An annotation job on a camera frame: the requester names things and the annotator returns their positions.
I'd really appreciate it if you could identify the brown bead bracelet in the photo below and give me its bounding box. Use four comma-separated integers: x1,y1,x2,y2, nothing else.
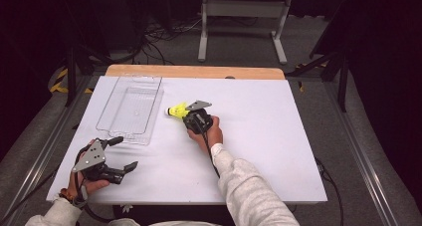
59,187,80,204

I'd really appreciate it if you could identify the yellow shuttlecock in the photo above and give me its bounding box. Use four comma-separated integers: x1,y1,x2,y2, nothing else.
164,102,191,119

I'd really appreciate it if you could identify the person's left hand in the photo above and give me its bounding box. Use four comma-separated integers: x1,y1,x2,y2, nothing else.
68,170,111,199

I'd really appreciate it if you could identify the clear plastic tray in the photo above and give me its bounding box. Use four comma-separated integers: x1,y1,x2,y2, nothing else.
95,75,165,146

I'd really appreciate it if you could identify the black stand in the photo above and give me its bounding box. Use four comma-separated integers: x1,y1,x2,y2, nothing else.
64,45,112,109
286,48,353,113

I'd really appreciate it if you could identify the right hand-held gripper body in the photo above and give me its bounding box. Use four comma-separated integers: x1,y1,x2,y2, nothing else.
182,100,214,135

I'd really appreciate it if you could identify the aluminium frame rail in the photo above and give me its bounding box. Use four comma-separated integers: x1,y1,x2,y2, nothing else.
324,81,402,226
0,76,96,226

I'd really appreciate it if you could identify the person's torso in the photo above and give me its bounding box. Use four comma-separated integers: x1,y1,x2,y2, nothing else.
107,217,227,226

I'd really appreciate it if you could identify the white metal stand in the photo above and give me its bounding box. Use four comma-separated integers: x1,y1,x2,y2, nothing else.
197,0,293,66

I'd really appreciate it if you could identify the person's right hand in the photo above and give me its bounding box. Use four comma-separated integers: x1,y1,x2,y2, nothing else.
186,115,224,154

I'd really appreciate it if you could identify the yellow black floor tape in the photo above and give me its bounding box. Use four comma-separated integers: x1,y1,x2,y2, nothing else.
49,68,95,95

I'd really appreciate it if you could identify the bundle of black floor cables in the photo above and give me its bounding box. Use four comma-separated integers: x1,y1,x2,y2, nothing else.
108,16,204,67

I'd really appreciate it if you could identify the grey wrist strap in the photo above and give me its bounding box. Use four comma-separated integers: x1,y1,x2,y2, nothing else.
73,183,90,209

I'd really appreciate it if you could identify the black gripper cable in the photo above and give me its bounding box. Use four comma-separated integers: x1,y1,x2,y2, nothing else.
73,148,115,224
200,130,222,180

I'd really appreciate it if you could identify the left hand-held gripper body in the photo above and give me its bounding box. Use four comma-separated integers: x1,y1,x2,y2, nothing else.
72,137,127,185

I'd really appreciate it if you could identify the wooden table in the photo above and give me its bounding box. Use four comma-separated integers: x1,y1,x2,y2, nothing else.
105,64,287,81

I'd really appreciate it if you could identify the thin black floor cable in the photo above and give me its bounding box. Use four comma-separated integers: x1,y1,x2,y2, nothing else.
4,165,62,220

